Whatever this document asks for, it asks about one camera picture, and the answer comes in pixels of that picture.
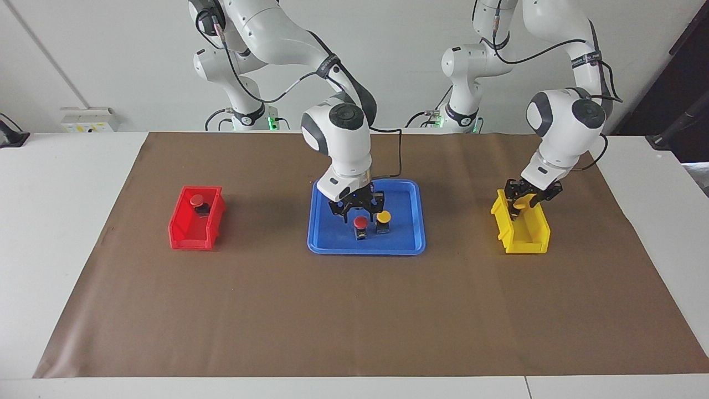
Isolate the red plastic bin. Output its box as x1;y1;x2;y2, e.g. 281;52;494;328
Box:
168;185;227;252

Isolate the black arm strap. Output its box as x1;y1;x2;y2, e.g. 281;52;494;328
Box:
570;50;603;69
316;53;343;79

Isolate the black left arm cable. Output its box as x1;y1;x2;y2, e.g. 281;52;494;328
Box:
472;0;624;173

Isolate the white wall conduit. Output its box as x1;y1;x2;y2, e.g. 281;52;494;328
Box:
2;0;90;110

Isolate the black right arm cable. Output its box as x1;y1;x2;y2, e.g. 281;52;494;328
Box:
209;13;404;181

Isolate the black device on table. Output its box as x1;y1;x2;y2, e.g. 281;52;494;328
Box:
0;112;30;149

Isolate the brown paper table mat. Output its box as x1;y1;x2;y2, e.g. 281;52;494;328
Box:
33;131;709;380

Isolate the black right arm strap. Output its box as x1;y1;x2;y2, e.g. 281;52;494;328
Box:
316;53;343;79

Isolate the white wall socket box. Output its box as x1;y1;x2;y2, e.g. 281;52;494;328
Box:
59;106;119;134

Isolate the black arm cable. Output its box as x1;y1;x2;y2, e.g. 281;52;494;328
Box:
209;13;404;181
472;0;624;173

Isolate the blue plastic tray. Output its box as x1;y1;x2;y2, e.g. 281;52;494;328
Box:
307;178;427;256

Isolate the black stand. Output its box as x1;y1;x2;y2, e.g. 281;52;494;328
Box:
645;104;709;151

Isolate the yellow plastic bin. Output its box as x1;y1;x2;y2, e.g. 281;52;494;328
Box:
490;188;552;255

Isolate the black base cable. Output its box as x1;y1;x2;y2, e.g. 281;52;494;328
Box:
405;88;453;130
204;108;232;132

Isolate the black left arm strap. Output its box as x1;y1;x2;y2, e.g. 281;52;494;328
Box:
570;50;603;69

